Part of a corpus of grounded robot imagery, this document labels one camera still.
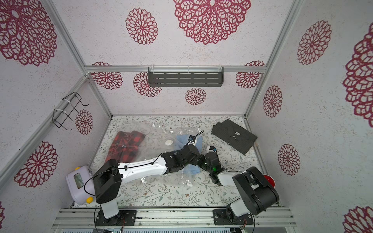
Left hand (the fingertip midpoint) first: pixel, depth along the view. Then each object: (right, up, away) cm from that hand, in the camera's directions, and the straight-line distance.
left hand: (196, 153), depth 83 cm
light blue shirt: (-9, +7, +17) cm, 20 cm away
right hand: (-1, -3, +7) cm, 8 cm away
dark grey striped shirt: (+30, +9, +23) cm, 39 cm away
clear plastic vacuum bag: (-25, +7, +23) cm, 35 cm away
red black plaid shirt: (-48, +2, +16) cm, 50 cm away
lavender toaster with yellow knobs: (-64, -15, -7) cm, 66 cm away
